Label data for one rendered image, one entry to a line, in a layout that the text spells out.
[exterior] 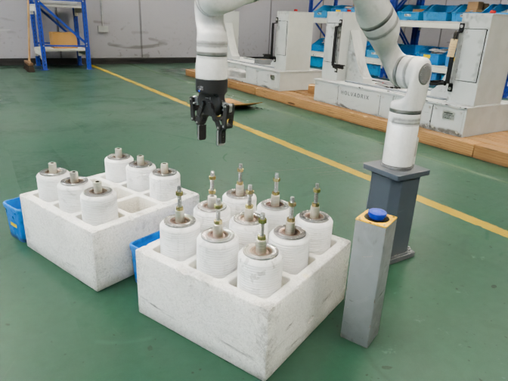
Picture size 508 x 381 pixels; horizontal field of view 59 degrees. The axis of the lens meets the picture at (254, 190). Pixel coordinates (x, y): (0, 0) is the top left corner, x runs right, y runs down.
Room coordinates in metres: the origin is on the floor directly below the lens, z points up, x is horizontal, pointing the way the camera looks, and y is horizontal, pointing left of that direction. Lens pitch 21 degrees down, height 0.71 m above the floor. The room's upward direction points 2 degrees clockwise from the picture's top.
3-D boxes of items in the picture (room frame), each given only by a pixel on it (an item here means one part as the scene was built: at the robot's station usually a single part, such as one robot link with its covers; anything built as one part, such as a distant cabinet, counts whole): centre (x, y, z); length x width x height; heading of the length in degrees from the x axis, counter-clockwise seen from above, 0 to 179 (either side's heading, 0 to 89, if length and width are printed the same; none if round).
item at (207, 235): (0.91, 0.08, 0.25); 0.08 x 0.08 x 0.01
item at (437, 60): (6.29, -2.39, 0.36); 0.50 x 0.38 x 0.21; 123
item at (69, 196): (1.22, 0.52, 0.16); 0.10 x 0.10 x 0.18
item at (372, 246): (0.91, -0.27, 0.16); 0.07 x 0.07 x 0.31; 55
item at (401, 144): (1.34, -0.44, 0.39); 0.09 x 0.09 x 0.17; 33
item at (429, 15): (6.30, -2.39, 0.89); 0.50 x 0.38 x 0.21; 124
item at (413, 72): (1.34, -0.44, 0.54); 0.09 x 0.09 x 0.17; 38
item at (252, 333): (1.01, 0.01, 0.09); 0.39 x 0.39 x 0.18; 55
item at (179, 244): (0.98, 0.17, 0.16); 0.10 x 0.10 x 0.18
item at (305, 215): (1.04, -0.15, 0.25); 0.08 x 0.08 x 0.01
